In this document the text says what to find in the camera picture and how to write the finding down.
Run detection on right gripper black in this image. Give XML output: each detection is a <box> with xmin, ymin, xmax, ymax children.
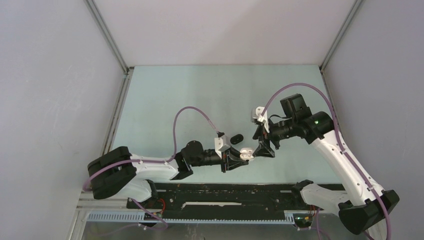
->
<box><xmin>252</xmin><ymin>117</ymin><xmax>297</xmax><ymax>158</ymax></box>

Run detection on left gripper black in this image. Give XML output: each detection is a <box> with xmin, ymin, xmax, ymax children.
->
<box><xmin>190</xmin><ymin>145</ymin><xmax>248</xmax><ymax>173</ymax></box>

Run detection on white square charging case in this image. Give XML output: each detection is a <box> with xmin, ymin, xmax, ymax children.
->
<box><xmin>239</xmin><ymin>147</ymin><xmax>255</xmax><ymax>161</ymax></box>

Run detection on black oval charging case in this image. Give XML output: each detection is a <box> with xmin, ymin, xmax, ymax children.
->
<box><xmin>230</xmin><ymin>133</ymin><xmax>244</xmax><ymax>145</ymax></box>

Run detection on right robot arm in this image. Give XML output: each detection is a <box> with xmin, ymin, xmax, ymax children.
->
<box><xmin>215</xmin><ymin>94</ymin><xmax>400</xmax><ymax>240</ymax></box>

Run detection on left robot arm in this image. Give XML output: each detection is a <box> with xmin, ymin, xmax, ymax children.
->
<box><xmin>84</xmin><ymin>138</ymin><xmax>253</xmax><ymax>208</ymax></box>

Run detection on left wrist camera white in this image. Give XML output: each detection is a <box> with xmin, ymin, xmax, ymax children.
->
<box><xmin>214</xmin><ymin>134</ymin><xmax>231</xmax><ymax>158</ymax></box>

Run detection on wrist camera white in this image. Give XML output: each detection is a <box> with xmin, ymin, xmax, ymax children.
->
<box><xmin>214</xmin><ymin>134</ymin><xmax>231</xmax><ymax>158</ymax></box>
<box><xmin>250</xmin><ymin>106</ymin><xmax>270</xmax><ymax>133</ymax></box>

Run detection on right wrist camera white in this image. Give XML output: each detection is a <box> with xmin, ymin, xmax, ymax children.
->
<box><xmin>250</xmin><ymin>106</ymin><xmax>270</xmax><ymax>133</ymax></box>

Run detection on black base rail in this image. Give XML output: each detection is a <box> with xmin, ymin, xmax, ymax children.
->
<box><xmin>126</xmin><ymin>183</ymin><xmax>318</xmax><ymax>222</ymax></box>

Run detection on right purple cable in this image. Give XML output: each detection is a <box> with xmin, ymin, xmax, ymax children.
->
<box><xmin>259</xmin><ymin>82</ymin><xmax>392</xmax><ymax>240</ymax></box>

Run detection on purple cable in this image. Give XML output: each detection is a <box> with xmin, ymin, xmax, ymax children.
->
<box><xmin>82</xmin><ymin>106</ymin><xmax>221</xmax><ymax>192</ymax></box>
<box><xmin>259</xmin><ymin>82</ymin><xmax>392</xmax><ymax>240</ymax></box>

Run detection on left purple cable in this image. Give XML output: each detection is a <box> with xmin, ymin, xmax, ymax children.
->
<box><xmin>82</xmin><ymin>106</ymin><xmax>221</xmax><ymax>192</ymax></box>

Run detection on blue-grey cable duct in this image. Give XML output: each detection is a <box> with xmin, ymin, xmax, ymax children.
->
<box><xmin>86</xmin><ymin>211</ymin><xmax>297</xmax><ymax>225</ymax></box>

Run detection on right aluminium frame post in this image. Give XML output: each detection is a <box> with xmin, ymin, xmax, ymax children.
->
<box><xmin>319</xmin><ymin>0</ymin><xmax>365</xmax><ymax>160</ymax></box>

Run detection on aluminium frame post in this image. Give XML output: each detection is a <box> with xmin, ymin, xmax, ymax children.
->
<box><xmin>319</xmin><ymin>0</ymin><xmax>365</xmax><ymax>160</ymax></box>
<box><xmin>84</xmin><ymin>0</ymin><xmax>133</xmax><ymax>155</ymax></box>

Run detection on left aluminium frame post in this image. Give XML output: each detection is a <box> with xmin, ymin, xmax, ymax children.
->
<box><xmin>84</xmin><ymin>0</ymin><xmax>133</xmax><ymax>155</ymax></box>

